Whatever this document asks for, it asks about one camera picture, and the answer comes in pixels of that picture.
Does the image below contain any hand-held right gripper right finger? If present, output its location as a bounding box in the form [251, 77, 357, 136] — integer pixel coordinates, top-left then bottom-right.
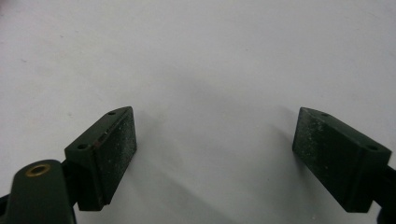
[291, 106, 393, 214]

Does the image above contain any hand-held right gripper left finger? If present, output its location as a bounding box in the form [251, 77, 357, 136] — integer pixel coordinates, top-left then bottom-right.
[64, 105, 138, 212]

